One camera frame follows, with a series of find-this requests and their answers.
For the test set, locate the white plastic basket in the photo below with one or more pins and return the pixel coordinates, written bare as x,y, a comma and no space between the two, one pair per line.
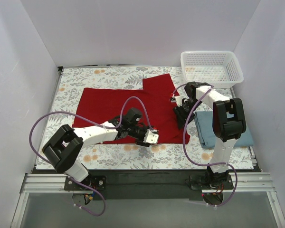
218,68

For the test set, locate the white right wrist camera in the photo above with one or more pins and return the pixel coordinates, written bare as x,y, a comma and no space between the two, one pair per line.
177,99

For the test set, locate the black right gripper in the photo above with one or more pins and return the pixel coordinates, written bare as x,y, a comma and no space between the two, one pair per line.
180,114

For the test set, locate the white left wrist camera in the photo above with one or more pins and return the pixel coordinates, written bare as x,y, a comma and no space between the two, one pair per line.
151,137

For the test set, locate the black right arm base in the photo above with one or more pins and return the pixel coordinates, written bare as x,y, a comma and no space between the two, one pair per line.
201,180

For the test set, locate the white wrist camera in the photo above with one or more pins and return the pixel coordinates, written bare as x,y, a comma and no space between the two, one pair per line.
177,99
151,137

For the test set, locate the aluminium mounting rail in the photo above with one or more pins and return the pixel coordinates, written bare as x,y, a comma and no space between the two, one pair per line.
243,181

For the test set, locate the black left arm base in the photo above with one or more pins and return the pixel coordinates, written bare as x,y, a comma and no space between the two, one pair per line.
95,182

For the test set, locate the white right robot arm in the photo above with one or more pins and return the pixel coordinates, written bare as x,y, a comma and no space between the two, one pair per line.
228,124

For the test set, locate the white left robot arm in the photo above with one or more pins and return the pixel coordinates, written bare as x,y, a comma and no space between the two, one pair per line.
64,146

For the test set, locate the red t shirt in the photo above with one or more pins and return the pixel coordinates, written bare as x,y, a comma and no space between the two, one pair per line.
100,105

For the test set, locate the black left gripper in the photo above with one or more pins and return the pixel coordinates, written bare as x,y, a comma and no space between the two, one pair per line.
144,137

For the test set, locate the floral patterned table mat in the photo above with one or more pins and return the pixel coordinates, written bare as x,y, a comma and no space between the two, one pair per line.
123,156

